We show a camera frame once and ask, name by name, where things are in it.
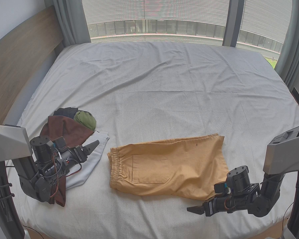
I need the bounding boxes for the pale grey garment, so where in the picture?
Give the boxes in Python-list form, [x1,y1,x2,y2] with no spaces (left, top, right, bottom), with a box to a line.
[65,131,110,191]

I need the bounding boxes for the window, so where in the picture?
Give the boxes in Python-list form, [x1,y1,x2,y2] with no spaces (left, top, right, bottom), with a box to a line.
[79,0,294,59]

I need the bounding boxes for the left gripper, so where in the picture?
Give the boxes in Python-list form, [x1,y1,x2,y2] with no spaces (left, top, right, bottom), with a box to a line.
[62,140,100,167]

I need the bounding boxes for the black garment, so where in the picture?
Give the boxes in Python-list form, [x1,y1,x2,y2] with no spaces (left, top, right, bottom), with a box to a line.
[53,107,79,119]

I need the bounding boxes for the grey-green curtain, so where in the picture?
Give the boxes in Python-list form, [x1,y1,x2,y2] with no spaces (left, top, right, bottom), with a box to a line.
[274,0,299,92]
[42,0,92,47]

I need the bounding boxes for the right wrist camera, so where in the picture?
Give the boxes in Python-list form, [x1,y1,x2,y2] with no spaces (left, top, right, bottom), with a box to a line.
[214,182,229,195]

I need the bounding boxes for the black cable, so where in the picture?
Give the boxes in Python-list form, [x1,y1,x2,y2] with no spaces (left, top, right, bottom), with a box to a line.
[22,225,48,239]

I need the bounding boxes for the bed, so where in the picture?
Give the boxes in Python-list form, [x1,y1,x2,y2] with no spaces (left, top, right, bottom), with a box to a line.
[0,5,299,239]

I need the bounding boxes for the tan shorts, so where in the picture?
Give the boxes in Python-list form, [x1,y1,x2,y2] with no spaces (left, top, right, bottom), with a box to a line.
[107,133,230,201]

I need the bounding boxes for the green garment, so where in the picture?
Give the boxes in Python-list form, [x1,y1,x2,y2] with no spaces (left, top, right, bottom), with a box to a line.
[73,111,97,131]

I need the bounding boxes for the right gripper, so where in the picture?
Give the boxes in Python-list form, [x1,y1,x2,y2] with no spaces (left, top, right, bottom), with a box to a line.
[187,196,228,217]

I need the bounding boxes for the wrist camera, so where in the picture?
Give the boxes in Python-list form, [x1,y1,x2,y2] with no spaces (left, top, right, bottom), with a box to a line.
[53,136,69,150]
[214,182,229,195]

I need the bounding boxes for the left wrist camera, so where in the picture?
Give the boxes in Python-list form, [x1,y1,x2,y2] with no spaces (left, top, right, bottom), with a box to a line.
[53,136,69,150]

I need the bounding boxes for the brown garment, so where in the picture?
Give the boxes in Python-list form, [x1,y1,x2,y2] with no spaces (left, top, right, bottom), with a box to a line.
[34,116,95,207]

